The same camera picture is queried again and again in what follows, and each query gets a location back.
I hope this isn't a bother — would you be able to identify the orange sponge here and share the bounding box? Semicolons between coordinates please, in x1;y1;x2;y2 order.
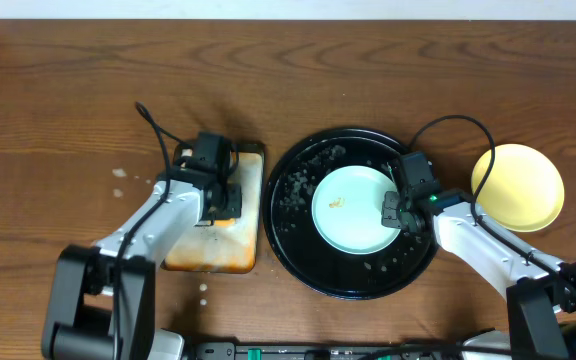
209;218;236;227

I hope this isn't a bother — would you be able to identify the light blue plate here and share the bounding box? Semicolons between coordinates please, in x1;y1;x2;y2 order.
311;165;400;255

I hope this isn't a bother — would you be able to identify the yellow plate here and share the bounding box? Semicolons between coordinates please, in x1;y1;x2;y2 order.
471;144;565;232

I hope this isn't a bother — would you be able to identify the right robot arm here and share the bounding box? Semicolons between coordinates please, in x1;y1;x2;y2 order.
381;152;576;359

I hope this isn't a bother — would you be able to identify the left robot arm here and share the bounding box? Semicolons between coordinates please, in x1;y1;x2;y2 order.
41;132;241;359

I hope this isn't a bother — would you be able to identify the black rectangular soapy tray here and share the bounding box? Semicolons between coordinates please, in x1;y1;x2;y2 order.
162;143;265;274

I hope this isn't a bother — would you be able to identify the black round tray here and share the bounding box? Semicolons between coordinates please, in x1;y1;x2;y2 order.
262;127;438;300

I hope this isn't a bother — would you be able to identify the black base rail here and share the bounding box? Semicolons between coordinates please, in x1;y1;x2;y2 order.
180;342;510;360

